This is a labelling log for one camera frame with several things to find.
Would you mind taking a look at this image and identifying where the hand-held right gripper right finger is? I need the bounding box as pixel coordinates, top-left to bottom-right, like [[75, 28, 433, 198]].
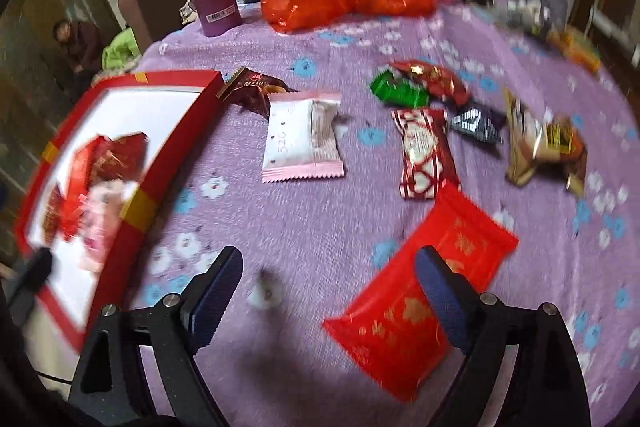
[[414, 246, 588, 427]]

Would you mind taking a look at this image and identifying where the large red gold-flowered snack packet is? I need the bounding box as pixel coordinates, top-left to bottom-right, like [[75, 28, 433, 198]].
[[322, 182, 521, 403]]

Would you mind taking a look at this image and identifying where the red heart pattern snack packet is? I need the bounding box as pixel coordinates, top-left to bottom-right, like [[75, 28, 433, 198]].
[[391, 108, 461, 200]]

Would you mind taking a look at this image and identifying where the black striped snack packet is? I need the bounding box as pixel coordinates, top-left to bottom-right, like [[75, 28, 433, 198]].
[[450, 104, 506, 145]]

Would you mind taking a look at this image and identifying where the brown gold snack packet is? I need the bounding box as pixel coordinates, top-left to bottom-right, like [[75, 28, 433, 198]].
[[216, 67, 301, 118]]

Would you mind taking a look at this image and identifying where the clear plastic bag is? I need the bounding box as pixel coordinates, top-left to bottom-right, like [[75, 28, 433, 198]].
[[495, 0, 551, 36]]

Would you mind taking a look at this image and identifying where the white and pink snack packet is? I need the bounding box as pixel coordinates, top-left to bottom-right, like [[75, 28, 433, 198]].
[[261, 91, 346, 184]]

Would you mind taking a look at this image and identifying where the red gift box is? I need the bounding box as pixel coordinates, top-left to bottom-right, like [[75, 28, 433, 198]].
[[14, 70, 224, 353]]

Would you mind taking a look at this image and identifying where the red and gold candy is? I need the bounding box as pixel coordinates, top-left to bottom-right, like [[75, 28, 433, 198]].
[[390, 59, 473, 105]]

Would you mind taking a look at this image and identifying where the orange box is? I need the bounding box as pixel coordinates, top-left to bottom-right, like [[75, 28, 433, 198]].
[[547, 29, 602, 74]]

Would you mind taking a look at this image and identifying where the dark wooden cabinet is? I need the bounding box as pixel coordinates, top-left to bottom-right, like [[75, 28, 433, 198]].
[[0, 0, 121, 228]]

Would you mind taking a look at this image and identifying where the purple floral tablecloth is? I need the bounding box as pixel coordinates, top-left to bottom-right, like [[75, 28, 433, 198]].
[[90, 2, 640, 427]]

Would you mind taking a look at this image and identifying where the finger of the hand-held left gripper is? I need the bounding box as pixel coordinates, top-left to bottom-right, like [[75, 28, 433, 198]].
[[0, 247, 54, 324]]

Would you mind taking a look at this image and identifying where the orange brown snack packet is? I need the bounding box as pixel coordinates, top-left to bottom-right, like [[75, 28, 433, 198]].
[[542, 117, 589, 198]]

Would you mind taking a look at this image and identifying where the green cloth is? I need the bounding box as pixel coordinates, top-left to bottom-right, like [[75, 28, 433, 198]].
[[102, 29, 146, 74]]

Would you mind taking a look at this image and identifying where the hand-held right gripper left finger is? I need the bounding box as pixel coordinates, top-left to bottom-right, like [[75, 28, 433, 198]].
[[67, 246, 244, 427]]

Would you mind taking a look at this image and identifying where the green candy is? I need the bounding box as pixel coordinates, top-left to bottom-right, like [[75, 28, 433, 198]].
[[370, 69, 431, 108]]

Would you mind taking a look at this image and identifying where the red foil snack packet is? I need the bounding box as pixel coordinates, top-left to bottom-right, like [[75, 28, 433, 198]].
[[60, 133, 149, 242]]

